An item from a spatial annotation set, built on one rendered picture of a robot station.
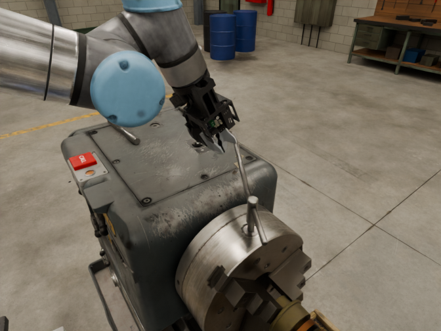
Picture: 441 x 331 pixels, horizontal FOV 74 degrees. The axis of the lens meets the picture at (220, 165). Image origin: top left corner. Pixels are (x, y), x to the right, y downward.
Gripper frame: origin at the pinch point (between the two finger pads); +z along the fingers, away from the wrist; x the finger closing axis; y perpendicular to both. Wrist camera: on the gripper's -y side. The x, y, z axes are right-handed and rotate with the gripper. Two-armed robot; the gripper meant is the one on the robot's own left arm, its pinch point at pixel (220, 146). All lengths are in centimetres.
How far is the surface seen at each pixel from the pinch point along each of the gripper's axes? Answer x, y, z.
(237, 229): -9.5, 12.6, 10.2
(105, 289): -62, -44, 63
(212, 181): -5.0, -2.7, 10.2
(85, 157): -25.8, -31.6, -0.6
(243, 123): 124, -223, 207
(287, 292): -10.1, 24.6, 24.1
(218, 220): -11.1, 7.8, 9.9
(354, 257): 56, -7, 176
